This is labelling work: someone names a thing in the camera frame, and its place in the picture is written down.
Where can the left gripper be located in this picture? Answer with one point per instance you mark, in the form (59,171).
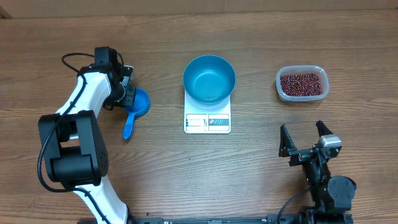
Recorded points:
(129,100)

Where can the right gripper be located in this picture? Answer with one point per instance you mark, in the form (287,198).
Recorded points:
(288,150)

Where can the blue plastic measuring scoop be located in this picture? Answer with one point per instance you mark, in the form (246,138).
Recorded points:
(139,108)

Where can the blue metal bowl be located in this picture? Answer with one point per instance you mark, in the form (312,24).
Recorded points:
(209,79)

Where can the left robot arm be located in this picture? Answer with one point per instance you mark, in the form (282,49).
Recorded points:
(73,150)

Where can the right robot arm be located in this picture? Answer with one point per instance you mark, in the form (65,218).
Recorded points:
(331,195)

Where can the white digital kitchen scale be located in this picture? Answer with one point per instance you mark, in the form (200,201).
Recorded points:
(206,119)

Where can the red beans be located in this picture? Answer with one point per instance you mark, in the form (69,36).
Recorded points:
(307,84)

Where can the clear plastic container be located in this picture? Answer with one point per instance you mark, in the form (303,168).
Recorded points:
(301,69)

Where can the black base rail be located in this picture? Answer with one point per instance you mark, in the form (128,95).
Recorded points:
(270,219)

